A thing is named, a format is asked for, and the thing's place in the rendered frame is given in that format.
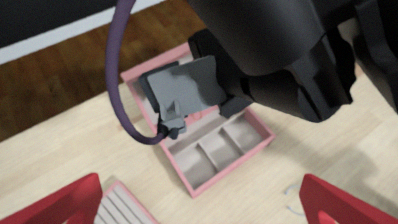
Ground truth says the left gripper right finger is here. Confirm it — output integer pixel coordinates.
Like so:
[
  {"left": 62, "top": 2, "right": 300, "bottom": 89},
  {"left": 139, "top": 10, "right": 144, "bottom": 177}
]
[{"left": 299, "top": 174, "right": 398, "bottom": 224}]

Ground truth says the pink jewelry box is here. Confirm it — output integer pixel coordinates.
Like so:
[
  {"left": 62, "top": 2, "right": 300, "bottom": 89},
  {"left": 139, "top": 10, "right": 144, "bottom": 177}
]
[{"left": 121, "top": 43, "right": 277, "bottom": 200}]

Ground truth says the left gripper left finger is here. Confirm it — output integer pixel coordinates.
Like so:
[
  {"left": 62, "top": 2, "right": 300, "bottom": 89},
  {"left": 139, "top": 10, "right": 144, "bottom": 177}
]
[{"left": 0, "top": 172, "right": 103, "bottom": 224}]

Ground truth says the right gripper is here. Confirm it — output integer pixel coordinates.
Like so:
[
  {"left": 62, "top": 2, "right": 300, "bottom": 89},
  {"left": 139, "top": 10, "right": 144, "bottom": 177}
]
[{"left": 147, "top": 28, "right": 258, "bottom": 138}]

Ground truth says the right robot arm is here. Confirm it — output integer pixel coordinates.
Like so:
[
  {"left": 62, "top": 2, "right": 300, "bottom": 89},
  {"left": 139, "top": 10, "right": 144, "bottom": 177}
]
[{"left": 186, "top": 0, "right": 398, "bottom": 123}]

